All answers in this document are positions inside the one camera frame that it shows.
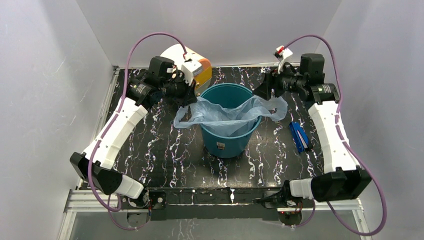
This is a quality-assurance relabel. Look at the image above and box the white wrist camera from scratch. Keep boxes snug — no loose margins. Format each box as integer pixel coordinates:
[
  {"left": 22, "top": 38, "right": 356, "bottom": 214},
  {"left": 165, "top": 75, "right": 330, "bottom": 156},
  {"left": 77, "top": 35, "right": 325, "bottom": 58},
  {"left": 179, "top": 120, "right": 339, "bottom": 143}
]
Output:
[
  {"left": 180, "top": 54, "right": 203, "bottom": 85},
  {"left": 274, "top": 45, "right": 293, "bottom": 74}
]

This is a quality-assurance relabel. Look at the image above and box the round pastel drawer cabinet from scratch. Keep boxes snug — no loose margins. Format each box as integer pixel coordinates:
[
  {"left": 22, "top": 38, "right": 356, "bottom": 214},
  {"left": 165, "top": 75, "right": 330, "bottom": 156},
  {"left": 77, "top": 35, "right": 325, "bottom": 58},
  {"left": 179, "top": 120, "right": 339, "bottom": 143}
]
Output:
[{"left": 159, "top": 44, "right": 212, "bottom": 97}]

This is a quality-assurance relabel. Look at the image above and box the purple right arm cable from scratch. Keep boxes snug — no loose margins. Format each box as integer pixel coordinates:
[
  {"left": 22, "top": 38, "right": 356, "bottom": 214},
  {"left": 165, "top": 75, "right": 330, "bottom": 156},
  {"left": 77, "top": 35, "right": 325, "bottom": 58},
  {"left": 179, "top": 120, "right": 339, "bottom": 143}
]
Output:
[{"left": 276, "top": 34, "right": 388, "bottom": 237}]

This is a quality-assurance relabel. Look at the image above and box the blue stapler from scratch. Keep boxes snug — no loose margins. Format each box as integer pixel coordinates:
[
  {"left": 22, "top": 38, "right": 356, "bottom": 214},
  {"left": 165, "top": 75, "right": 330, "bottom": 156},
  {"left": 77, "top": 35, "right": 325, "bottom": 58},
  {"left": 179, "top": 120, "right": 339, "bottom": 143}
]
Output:
[{"left": 288, "top": 121, "right": 313, "bottom": 153}]

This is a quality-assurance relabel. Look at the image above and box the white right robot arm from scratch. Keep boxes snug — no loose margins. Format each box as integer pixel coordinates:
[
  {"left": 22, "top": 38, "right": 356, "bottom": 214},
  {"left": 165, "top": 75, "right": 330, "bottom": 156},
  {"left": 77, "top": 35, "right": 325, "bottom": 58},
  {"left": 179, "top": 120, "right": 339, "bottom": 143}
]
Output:
[{"left": 253, "top": 53, "right": 372, "bottom": 207}]

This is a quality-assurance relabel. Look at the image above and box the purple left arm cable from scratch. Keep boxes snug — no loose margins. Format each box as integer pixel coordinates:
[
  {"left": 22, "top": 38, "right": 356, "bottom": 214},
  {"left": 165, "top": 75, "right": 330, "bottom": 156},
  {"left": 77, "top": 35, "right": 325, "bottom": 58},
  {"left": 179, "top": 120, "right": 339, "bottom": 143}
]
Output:
[{"left": 87, "top": 32, "right": 190, "bottom": 231}]

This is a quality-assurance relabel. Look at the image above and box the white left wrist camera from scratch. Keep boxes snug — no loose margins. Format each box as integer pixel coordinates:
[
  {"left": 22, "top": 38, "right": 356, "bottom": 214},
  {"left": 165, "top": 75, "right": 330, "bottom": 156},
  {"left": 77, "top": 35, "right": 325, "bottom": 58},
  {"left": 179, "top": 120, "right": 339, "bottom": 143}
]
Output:
[{"left": 180, "top": 54, "right": 203, "bottom": 85}]

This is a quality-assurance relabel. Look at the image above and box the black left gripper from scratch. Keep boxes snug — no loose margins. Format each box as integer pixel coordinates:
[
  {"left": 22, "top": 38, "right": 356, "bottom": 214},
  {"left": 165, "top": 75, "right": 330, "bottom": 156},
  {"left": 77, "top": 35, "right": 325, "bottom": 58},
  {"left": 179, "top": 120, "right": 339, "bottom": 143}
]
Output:
[{"left": 160, "top": 72, "right": 198, "bottom": 108}]

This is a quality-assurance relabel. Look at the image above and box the teal plastic trash bin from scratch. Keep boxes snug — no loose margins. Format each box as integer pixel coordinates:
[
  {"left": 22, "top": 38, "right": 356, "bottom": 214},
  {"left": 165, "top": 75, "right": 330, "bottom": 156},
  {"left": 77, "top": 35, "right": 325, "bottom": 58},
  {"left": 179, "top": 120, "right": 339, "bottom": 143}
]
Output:
[{"left": 200, "top": 83, "right": 262, "bottom": 159}]

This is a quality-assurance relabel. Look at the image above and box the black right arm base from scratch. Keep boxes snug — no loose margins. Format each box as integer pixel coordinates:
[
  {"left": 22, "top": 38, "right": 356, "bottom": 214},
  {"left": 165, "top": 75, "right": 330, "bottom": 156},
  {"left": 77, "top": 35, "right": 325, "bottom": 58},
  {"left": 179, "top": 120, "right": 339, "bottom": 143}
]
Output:
[{"left": 252, "top": 188, "right": 316, "bottom": 229}]

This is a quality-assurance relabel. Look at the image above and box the aluminium frame rail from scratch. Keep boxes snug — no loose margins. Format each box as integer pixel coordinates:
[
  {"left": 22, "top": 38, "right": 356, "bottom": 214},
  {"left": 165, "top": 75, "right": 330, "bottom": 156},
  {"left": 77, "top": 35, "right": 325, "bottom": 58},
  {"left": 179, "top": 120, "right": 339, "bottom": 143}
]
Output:
[{"left": 58, "top": 187, "right": 368, "bottom": 240}]

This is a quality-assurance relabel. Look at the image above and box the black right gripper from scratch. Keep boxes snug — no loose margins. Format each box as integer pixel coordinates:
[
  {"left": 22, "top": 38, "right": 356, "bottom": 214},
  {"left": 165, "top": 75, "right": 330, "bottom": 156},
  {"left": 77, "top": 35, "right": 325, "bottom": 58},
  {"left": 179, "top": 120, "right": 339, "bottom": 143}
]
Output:
[{"left": 251, "top": 61, "right": 306, "bottom": 101}]

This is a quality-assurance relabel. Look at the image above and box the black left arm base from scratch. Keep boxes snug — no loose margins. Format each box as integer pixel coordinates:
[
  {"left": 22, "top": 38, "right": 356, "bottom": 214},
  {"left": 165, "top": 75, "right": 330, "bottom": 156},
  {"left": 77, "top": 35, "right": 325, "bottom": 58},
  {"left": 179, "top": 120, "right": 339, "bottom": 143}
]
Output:
[{"left": 121, "top": 189, "right": 167, "bottom": 228}]

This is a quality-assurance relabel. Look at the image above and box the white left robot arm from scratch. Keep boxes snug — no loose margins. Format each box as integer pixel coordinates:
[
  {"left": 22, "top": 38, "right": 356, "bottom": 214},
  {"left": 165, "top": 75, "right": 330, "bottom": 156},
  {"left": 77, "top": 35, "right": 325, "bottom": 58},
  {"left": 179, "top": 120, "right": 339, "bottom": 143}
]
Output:
[{"left": 70, "top": 56, "right": 203, "bottom": 208}]

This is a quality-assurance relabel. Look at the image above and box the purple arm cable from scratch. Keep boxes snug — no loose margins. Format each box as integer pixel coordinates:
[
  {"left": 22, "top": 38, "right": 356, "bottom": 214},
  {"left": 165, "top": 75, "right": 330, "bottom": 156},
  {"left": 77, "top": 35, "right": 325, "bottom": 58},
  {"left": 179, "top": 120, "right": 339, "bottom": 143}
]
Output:
[
  {"left": 87, "top": 32, "right": 190, "bottom": 231},
  {"left": 276, "top": 34, "right": 388, "bottom": 237}
]

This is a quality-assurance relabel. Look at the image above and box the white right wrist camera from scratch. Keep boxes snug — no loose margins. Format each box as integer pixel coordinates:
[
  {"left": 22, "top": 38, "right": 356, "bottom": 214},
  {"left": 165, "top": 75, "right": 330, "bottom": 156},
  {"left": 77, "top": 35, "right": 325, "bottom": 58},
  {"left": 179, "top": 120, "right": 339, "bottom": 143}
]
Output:
[{"left": 274, "top": 45, "right": 293, "bottom": 74}]

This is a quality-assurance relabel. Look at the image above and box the translucent blue plastic bag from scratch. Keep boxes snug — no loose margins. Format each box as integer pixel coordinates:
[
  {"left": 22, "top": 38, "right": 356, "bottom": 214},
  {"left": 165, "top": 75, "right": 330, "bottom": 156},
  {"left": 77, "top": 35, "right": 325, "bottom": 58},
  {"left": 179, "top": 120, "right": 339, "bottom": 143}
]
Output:
[{"left": 173, "top": 95, "right": 288, "bottom": 137}]

